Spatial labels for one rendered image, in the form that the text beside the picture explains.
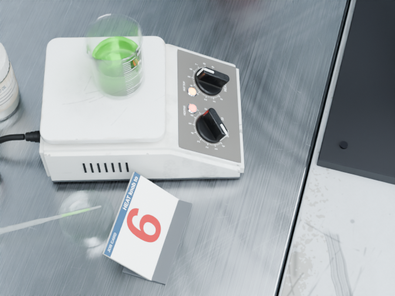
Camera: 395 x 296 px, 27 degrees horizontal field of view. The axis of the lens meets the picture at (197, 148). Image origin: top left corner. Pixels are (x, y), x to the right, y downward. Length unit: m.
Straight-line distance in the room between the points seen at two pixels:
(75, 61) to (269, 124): 0.22
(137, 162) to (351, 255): 0.23
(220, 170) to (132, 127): 0.10
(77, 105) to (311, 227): 0.26
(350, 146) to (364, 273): 0.13
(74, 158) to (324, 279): 0.27
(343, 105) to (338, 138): 0.04
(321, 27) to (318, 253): 0.28
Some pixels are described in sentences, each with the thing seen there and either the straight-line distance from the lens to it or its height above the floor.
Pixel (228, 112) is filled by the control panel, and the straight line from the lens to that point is 0.85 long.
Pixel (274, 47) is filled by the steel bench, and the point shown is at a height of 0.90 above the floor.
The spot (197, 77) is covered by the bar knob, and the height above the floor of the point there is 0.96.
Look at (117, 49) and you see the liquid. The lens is 0.79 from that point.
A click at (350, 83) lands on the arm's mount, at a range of 0.91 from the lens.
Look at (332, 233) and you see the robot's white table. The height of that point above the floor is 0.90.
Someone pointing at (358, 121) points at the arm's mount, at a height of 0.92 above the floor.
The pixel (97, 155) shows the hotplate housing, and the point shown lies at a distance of 0.80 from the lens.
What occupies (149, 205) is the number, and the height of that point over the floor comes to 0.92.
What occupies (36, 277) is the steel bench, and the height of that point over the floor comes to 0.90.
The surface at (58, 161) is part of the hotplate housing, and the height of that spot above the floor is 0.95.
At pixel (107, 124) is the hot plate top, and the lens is 0.79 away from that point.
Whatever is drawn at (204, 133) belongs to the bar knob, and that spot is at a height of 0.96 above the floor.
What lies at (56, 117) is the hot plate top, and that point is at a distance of 0.80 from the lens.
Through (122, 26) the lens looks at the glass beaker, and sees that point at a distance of 0.78.
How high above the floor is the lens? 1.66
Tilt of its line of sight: 61 degrees down
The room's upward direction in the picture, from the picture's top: straight up
